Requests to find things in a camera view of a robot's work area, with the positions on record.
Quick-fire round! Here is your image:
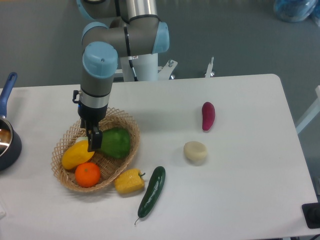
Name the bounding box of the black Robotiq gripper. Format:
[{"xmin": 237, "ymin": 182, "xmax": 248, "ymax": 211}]
[{"xmin": 77, "ymin": 103, "xmax": 108, "ymax": 152}]

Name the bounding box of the yellow mango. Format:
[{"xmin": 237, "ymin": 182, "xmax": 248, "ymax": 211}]
[{"xmin": 61, "ymin": 140, "xmax": 95, "ymax": 170}]

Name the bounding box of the green cucumber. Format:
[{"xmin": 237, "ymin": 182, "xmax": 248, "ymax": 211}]
[{"xmin": 134, "ymin": 166, "xmax": 166, "ymax": 225}]

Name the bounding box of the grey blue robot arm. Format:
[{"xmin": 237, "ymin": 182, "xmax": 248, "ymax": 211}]
[{"xmin": 72, "ymin": 0, "xmax": 170, "ymax": 152}]

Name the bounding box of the woven wicker basket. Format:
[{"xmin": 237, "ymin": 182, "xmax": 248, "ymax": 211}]
[{"xmin": 51, "ymin": 107, "xmax": 140, "ymax": 193}]

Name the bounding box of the green bok choy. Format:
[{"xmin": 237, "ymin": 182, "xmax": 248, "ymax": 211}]
[{"xmin": 94, "ymin": 127, "xmax": 131, "ymax": 159}]

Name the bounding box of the orange fruit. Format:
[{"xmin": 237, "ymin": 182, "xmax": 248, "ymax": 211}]
[{"xmin": 75, "ymin": 162, "xmax": 101, "ymax": 188}]

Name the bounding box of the yellow bell pepper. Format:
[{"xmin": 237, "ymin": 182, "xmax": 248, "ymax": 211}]
[{"xmin": 114, "ymin": 168, "xmax": 145, "ymax": 195}]

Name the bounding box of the dark blue saucepan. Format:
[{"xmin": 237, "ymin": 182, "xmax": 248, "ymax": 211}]
[{"xmin": 0, "ymin": 72, "xmax": 22, "ymax": 171}]

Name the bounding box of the cream round bun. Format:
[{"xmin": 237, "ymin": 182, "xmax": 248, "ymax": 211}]
[{"xmin": 183, "ymin": 141, "xmax": 208, "ymax": 166}]

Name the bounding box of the purple sweet potato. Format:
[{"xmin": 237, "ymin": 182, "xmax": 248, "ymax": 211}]
[{"xmin": 201, "ymin": 101, "xmax": 216, "ymax": 131}]

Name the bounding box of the black device at edge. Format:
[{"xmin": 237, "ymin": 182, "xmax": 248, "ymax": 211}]
[{"xmin": 301, "ymin": 202, "xmax": 320, "ymax": 229}]

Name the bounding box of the blue plastic bag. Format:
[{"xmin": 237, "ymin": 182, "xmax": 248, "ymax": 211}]
[{"xmin": 273, "ymin": 0, "xmax": 320, "ymax": 23}]

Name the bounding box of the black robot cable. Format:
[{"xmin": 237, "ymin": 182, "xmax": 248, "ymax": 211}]
[{"xmin": 128, "ymin": 56, "xmax": 139, "ymax": 82}]

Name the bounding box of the white table clamp post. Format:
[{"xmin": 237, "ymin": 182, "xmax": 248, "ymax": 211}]
[{"xmin": 204, "ymin": 56, "xmax": 215, "ymax": 78}]

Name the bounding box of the white frame at right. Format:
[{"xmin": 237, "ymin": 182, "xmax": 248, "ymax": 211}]
[{"xmin": 295, "ymin": 85, "xmax": 320, "ymax": 135}]

